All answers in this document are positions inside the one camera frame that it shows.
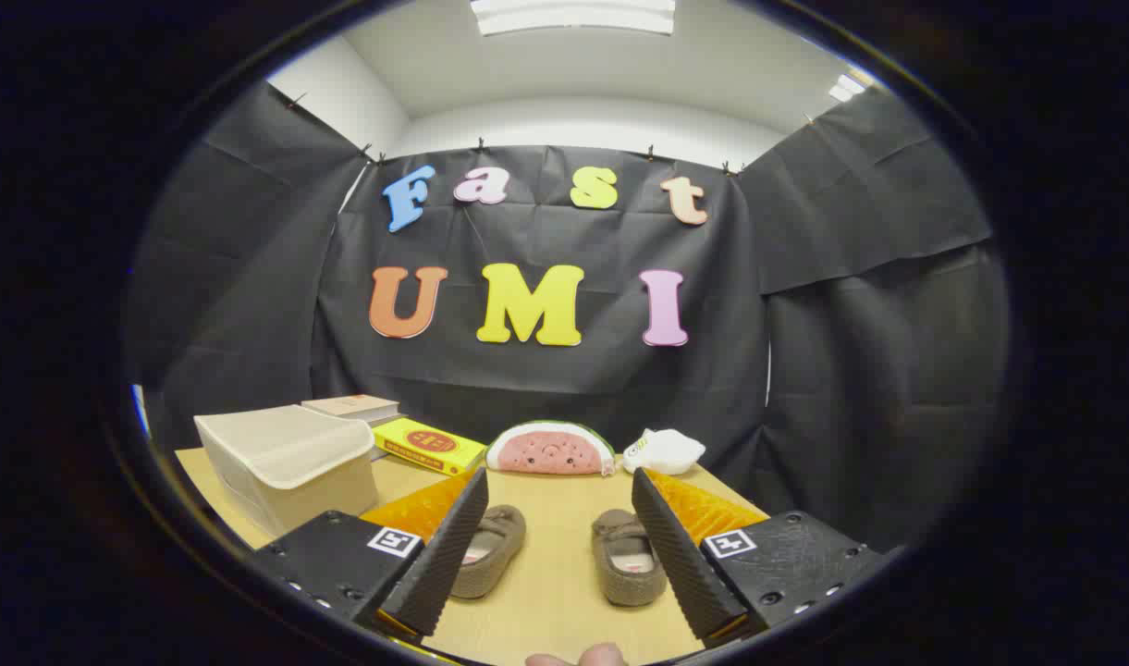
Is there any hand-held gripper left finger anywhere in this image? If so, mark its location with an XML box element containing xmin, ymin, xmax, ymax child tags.
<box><xmin>250</xmin><ymin>467</ymin><xmax>491</xmax><ymax>644</ymax></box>

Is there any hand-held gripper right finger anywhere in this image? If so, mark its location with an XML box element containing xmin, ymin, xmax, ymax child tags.
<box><xmin>631</xmin><ymin>467</ymin><xmax>889</xmax><ymax>648</ymax></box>

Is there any brown fuzzy shoe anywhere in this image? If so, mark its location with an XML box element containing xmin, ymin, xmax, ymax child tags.
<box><xmin>450</xmin><ymin>504</ymin><xmax>528</xmax><ymax>599</ymax></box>
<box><xmin>590</xmin><ymin>509</ymin><xmax>669</xmax><ymax>608</ymax></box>

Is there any cream plastic storage box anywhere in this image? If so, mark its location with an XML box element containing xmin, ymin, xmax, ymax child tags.
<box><xmin>194</xmin><ymin>404</ymin><xmax>380</xmax><ymax>537</ymax></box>

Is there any yellow box with red label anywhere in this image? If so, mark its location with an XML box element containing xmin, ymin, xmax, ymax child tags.
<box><xmin>372</xmin><ymin>417</ymin><xmax>487</xmax><ymax>476</ymax></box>

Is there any white plush toy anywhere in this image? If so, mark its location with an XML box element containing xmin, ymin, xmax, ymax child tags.
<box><xmin>622</xmin><ymin>428</ymin><xmax>706</xmax><ymax>475</ymax></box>

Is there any watermelon slice plush toy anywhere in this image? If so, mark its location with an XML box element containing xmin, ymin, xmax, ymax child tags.
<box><xmin>485</xmin><ymin>421</ymin><xmax>618</xmax><ymax>477</ymax></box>

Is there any beige book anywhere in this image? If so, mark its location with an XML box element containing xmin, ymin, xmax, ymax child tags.
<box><xmin>301</xmin><ymin>394</ymin><xmax>401</xmax><ymax>425</ymax></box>

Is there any black backdrop cloth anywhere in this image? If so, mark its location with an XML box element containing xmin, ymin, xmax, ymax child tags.
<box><xmin>125</xmin><ymin>81</ymin><xmax>1013</xmax><ymax>556</ymax></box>

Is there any long ceiling light panel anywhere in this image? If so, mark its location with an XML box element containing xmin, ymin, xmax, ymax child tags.
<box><xmin>470</xmin><ymin>0</ymin><xmax>676</xmax><ymax>36</ymax></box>

